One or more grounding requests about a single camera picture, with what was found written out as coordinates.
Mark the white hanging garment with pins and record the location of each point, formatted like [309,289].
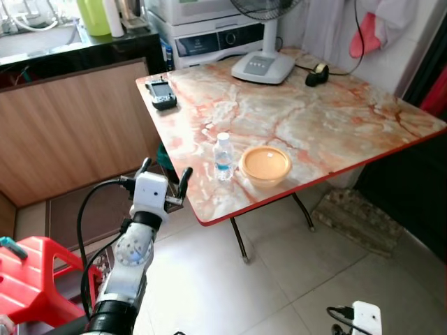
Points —
[398,17]

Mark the green plastic bottle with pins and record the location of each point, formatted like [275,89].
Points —
[92,17]

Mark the red hanging cloth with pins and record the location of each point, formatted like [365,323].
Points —
[436,94]

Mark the white pedestal fan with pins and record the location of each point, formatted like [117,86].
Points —
[262,66]

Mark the white printer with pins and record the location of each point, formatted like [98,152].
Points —
[188,8]

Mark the marble top folding table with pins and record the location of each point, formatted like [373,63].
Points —
[314,118]

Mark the red plastic stool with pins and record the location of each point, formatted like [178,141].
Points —
[35,279]

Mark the pink hanging cloth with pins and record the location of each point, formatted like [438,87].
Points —
[363,38]

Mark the patterned brown doormat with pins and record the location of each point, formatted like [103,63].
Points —
[363,220]

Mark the white plastic bottle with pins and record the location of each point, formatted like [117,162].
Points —
[114,19]

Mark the orange plastic bowl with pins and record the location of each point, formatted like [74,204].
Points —
[265,166]

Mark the black handheld device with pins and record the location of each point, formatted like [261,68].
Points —
[161,93]

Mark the wooden cabinet with black counter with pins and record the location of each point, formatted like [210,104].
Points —
[70,132]

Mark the small black tape dispenser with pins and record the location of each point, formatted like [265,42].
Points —
[316,75]

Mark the white appliance with dark panel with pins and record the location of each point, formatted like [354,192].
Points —
[209,43]

